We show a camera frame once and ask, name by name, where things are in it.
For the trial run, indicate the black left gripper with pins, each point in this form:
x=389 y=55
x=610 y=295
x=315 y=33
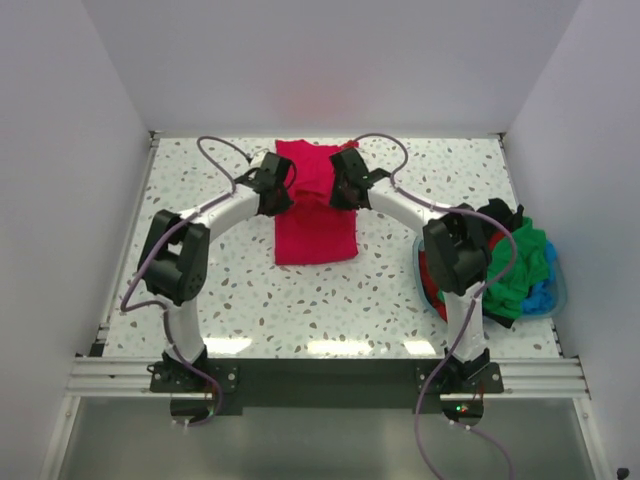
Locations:
x=283 y=205

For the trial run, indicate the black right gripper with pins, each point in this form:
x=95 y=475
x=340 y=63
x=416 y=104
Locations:
x=336 y=202

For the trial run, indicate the pink red t-shirt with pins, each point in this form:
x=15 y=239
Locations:
x=311 y=232

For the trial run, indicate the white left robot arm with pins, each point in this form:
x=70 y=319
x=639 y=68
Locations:
x=174 y=261

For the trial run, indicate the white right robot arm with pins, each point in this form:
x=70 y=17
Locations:
x=456 y=251

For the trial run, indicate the blue plastic laundry basket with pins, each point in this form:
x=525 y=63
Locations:
x=558 y=289

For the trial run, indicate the dark red t-shirt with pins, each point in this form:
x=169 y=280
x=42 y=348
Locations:
x=430 y=289

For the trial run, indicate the black t-shirt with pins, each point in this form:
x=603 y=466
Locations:
x=499 y=210

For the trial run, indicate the green t-shirt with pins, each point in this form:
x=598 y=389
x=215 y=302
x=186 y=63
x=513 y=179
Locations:
x=504 y=298

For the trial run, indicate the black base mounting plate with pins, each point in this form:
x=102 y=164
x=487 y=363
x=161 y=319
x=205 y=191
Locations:
x=230 y=386

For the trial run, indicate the blue t-shirt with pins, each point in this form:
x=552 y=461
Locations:
x=540 y=300

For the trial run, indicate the aluminium frame rail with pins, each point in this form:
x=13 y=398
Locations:
x=550 y=378

